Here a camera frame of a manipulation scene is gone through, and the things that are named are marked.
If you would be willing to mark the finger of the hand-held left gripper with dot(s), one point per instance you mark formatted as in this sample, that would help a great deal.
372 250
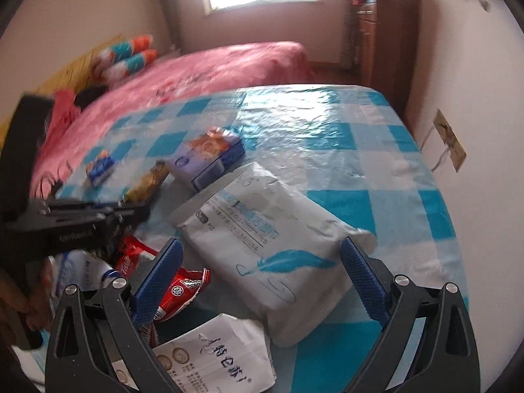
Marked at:
82 205
127 220

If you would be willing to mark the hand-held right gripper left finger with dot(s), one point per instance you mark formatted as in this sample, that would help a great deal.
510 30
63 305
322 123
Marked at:
159 282

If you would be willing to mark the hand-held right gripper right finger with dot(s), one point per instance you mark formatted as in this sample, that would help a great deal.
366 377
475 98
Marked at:
364 282

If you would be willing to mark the red snack wrapper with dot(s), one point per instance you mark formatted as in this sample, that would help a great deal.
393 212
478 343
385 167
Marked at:
184 290

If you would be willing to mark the golden snack wrapper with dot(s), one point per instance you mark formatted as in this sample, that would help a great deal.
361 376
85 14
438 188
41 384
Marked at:
147 182

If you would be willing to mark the purple tissue pack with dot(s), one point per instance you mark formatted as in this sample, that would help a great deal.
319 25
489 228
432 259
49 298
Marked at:
204 151

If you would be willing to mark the large white wipes pack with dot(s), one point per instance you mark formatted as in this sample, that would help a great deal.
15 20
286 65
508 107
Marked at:
262 254

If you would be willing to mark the person's left hand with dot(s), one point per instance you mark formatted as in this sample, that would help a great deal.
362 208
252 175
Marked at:
37 307

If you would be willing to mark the small blue packet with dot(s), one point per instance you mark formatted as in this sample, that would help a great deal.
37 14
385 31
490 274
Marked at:
100 168

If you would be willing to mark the white plastic bag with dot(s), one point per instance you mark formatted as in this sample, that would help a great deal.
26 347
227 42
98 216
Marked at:
82 270

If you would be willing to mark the pink cloth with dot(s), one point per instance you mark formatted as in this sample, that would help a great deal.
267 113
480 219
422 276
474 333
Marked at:
65 110

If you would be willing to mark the white printed paper bag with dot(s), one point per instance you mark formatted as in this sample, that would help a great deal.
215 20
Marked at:
221 348

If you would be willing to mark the dark cloth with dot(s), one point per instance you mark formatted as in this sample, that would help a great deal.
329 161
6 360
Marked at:
90 94

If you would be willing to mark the yellow wooden headboard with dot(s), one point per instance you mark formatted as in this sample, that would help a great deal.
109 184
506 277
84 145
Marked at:
77 67

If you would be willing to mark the orange teal striped pillow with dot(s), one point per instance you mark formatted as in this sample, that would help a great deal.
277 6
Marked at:
131 43
135 64

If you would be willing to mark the blue white checked tablecloth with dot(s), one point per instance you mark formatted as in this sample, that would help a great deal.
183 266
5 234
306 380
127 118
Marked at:
327 131

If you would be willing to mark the pink bed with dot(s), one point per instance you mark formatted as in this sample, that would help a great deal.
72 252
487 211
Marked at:
184 73

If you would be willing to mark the brown wooden cabinet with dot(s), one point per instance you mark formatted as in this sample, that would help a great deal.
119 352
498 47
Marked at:
389 41

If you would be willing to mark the wall power strip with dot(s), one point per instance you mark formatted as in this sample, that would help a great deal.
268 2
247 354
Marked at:
448 139

